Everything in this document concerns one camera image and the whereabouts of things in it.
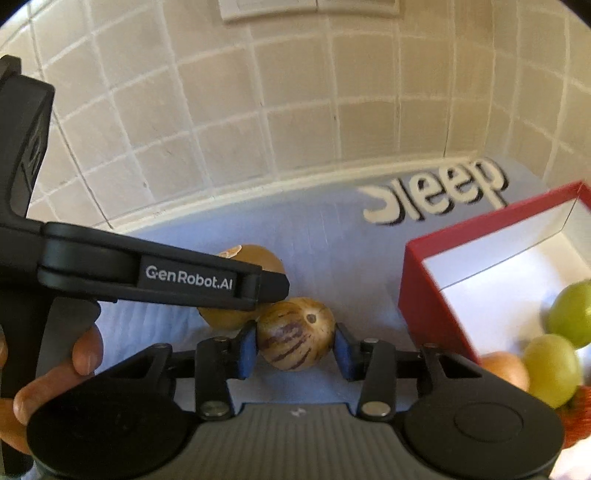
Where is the blue printed blanket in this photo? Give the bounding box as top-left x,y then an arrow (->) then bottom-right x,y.
18,154 -> 591,480

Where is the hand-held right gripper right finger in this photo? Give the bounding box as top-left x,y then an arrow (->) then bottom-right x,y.
333,322 -> 483,421

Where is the green apple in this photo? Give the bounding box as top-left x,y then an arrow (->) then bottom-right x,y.
523,335 -> 583,409
547,282 -> 591,349

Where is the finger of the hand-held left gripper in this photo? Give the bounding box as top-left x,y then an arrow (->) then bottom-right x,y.
232,262 -> 291,315

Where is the yellow-brown onion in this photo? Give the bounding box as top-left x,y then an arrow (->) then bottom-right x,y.
198,244 -> 286,330

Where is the person's left hand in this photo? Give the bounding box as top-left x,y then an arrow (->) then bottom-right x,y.
0,323 -> 103,455

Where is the striped pepino melon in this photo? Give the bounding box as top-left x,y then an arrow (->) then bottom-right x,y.
256,298 -> 335,372

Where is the red strawberry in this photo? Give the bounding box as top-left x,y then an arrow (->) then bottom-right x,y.
556,387 -> 591,449

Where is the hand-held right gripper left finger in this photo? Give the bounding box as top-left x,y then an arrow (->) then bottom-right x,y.
99,320 -> 259,420

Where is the large orange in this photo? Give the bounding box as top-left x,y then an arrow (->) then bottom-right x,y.
480,352 -> 531,393

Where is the red cardboard box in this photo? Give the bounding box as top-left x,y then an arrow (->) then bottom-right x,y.
398,181 -> 591,370

